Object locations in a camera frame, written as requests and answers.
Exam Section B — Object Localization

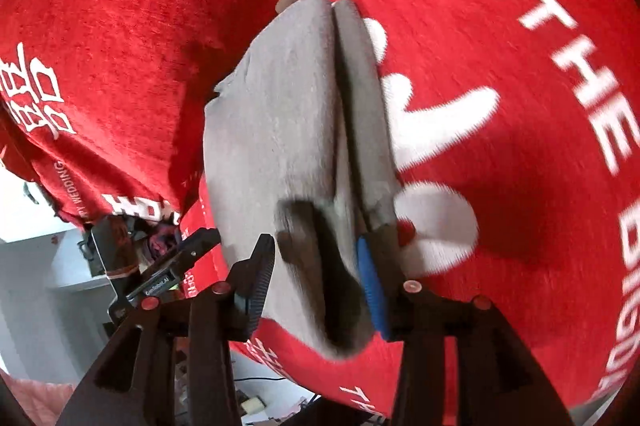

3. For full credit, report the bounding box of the grey knit sweater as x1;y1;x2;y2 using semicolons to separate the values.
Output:
203;0;400;360

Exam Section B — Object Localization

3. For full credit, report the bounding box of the dark patterned clothes pile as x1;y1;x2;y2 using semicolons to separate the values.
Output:
128;217;181;271

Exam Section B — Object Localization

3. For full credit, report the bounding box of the white cabinet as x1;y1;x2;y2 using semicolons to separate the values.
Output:
1;229;114;384

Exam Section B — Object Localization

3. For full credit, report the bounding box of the red sofa back cover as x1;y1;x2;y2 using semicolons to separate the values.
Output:
1;0;284;226

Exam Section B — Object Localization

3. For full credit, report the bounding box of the red sofa seat cover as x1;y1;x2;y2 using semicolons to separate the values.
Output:
200;0;639;419

